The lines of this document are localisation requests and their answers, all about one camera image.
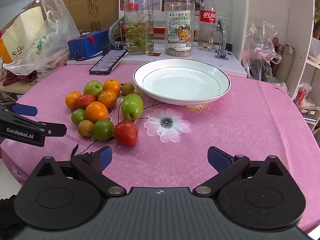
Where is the green water plant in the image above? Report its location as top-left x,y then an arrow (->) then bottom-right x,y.
125,0 -> 153,50

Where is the red cloth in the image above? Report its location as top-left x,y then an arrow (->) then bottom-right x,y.
2,69 -> 38,87

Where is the white flat platform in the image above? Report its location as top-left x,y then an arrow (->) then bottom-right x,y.
65,44 -> 248,77

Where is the clear plastic bag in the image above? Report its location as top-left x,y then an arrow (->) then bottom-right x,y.
242,21 -> 282,82

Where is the clear bag with red contents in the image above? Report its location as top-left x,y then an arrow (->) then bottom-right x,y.
294,82 -> 313,108

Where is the clear plastic jar with label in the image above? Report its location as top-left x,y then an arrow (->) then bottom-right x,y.
164,0 -> 195,57

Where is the orange mandarin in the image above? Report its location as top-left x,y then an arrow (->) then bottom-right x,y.
97,89 -> 118,110
103,79 -> 122,97
85,101 -> 109,123
65,91 -> 82,110

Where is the white plate with dark rim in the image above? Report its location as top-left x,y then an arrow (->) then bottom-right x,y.
133,59 -> 231,106

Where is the large green apple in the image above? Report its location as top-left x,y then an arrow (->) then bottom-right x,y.
121,93 -> 144,121

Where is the cola bottle with red label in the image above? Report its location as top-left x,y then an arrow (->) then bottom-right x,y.
198,0 -> 216,51

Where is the grey curved handle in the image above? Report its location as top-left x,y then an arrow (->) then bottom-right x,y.
108,16 -> 125,49

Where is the blue plastic box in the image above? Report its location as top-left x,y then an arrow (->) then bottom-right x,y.
67,30 -> 110,61

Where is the brown cardboard box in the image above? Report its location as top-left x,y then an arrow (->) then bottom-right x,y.
54,0 -> 120,34

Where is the brown longan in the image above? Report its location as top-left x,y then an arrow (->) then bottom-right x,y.
77,120 -> 95,138
121,82 -> 135,95

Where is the black smartphone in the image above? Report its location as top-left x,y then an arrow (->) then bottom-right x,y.
89,49 -> 129,75

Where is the white plastic bag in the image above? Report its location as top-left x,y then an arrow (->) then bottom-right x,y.
1,0 -> 81,77

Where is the grey metal lever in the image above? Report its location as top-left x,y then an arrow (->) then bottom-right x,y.
214,19 -> 230,60

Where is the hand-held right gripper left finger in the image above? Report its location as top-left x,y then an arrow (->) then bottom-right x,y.
32,145 -> 127,197

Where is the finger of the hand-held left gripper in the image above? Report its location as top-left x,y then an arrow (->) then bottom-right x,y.
32,121 -> 67,137
0,99 -> 38,117

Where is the small red apple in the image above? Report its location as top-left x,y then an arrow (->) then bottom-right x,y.
77,94 -> 97,110

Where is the small green plum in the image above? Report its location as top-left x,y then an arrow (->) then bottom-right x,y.
71,108 -> 87,125

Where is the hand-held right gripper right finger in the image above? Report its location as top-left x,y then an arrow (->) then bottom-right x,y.
192,146 -> 288,197

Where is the green reddish tomato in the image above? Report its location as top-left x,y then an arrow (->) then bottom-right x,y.
92,119 -> 115,141

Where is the pink floral tablecloth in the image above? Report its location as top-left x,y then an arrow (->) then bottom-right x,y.
0,64 -> 320,233

